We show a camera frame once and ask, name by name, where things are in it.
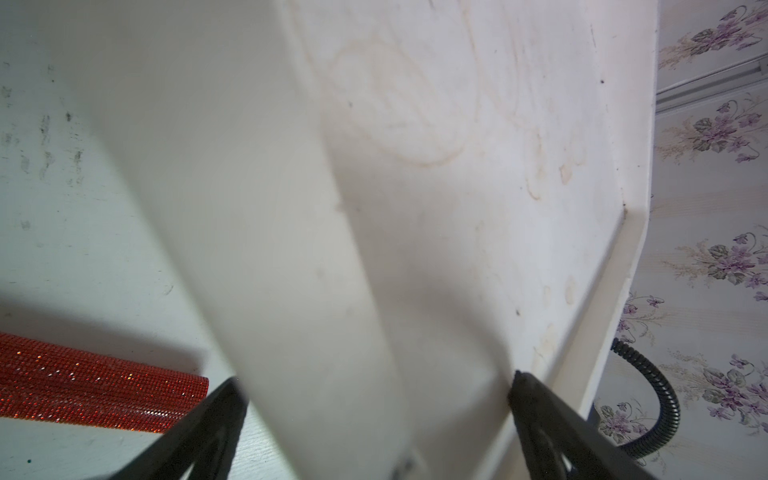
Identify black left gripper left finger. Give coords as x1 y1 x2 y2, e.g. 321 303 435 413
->
111 377 248 479

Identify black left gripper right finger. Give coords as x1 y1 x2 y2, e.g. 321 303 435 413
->
507 371 653 480

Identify white plastic drawer cabinet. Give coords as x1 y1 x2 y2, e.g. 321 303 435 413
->
34 1 659 479

